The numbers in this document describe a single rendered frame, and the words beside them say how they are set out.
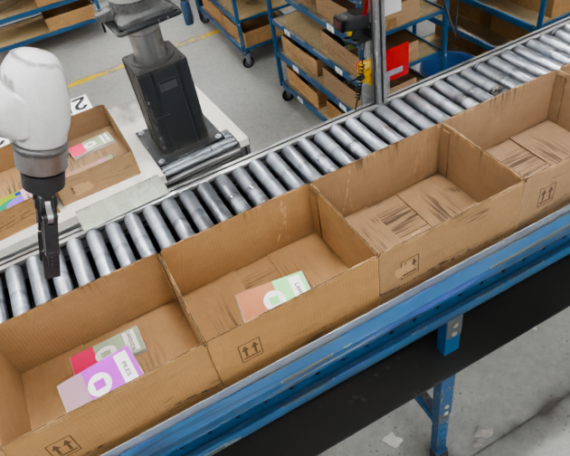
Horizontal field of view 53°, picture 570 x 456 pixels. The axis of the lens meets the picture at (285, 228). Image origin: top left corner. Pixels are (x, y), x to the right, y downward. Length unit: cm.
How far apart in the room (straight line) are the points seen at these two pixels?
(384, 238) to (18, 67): 89
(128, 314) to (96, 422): 32
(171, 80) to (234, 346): 108
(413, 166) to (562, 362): 109
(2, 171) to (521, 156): 179
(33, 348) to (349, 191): 83
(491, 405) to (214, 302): 118
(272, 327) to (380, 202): 54
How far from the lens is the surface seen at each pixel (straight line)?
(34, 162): 107
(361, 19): 203
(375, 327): 124
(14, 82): 101
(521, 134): 178
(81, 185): 204
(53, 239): 114
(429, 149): 156
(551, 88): 179
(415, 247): 125
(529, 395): 226
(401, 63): 222
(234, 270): 143
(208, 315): 136
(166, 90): 199
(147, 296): 138
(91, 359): 137
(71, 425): 116
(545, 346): 238
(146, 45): 197
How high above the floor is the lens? 193
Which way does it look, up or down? 44 degrees down
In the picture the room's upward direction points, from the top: 12 degrees counter-clockwise
